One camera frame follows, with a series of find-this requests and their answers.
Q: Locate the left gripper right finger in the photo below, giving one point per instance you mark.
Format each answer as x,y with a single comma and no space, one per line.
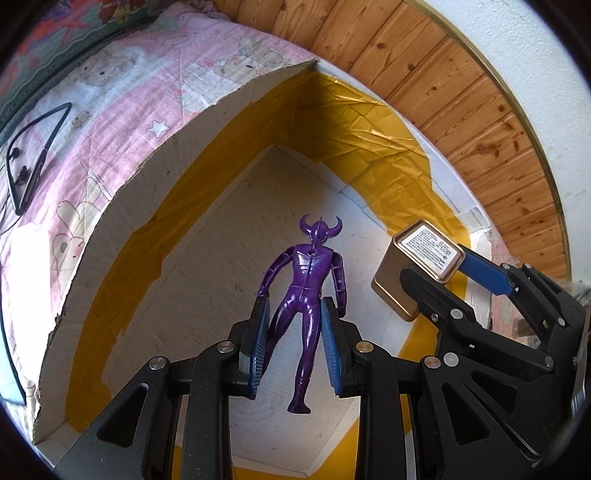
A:
339,338

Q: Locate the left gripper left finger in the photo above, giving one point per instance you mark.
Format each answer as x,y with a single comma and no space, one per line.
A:
252,351

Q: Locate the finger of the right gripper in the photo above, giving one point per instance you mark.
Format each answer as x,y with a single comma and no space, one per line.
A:
490,276
434,301

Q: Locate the purple toy figure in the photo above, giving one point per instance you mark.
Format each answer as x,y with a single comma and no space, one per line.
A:
311,263

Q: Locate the gold tin can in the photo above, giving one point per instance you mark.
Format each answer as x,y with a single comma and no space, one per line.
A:
419,254

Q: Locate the white cardboard box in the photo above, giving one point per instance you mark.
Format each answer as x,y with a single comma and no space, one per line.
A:
178,254

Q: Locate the pink quilted bedspread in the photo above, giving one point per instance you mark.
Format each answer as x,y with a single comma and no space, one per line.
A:
186,60

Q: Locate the black neckband earphones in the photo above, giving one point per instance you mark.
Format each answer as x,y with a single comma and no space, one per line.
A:
24,164

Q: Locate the pink toy washing machine box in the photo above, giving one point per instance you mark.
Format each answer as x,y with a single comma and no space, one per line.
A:
76,50

